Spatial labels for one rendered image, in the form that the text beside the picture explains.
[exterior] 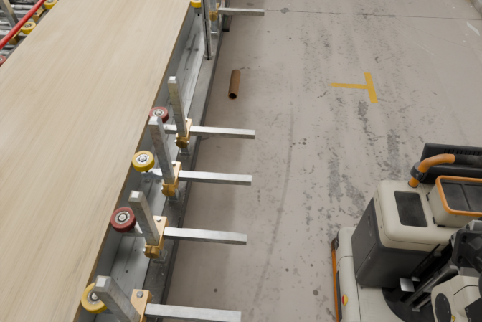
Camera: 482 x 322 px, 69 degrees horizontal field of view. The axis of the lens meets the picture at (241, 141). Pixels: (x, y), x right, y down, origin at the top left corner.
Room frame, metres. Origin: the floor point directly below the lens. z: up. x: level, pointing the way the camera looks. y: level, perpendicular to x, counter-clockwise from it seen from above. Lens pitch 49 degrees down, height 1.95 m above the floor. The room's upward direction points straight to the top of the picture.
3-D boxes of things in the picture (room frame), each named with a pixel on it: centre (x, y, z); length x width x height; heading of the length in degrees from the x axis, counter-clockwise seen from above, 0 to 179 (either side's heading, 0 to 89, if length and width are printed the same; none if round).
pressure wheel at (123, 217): (0.58, 0.39, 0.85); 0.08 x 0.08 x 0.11
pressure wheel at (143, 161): (0.83, 0.37, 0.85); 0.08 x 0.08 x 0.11
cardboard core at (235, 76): (2.32, 0.06, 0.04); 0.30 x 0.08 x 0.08; 175
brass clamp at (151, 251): (0.56, 0.29, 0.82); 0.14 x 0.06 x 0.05; 175
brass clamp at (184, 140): (1.05, 0.25, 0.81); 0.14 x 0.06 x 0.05; 175
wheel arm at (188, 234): (0.57, 0.20, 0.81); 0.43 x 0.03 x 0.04; 85
